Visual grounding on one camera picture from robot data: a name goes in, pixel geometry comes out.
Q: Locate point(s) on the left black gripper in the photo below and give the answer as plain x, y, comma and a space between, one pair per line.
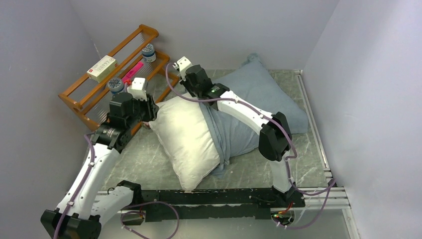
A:
151, 108

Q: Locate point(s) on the white pillow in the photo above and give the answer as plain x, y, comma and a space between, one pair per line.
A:
183, 132

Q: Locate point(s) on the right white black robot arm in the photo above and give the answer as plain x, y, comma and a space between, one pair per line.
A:
275, 140

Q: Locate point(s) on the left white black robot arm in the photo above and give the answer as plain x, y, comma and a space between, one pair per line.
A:
77, 216

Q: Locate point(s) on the near blue white jar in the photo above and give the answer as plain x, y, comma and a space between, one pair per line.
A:
117, 85

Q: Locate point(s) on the blue white jar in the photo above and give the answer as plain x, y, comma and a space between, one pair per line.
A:
148, 53
117, 85

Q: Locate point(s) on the wooden tiered shelf rack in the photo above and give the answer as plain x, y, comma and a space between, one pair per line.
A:
92, 107

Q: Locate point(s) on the far blue white jar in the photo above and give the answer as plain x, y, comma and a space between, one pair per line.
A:
148, 53

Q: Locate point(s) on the white cardboard box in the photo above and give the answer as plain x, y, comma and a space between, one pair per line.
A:
102, 68

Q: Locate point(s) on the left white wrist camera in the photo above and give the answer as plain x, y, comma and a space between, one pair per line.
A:
138, 88

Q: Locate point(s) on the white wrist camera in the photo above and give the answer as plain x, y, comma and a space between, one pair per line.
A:
183, 63
138, 88

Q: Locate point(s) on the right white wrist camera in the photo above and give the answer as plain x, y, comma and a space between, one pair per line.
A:
183, 63

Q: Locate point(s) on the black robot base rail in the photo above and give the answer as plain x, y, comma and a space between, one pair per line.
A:
259, 203

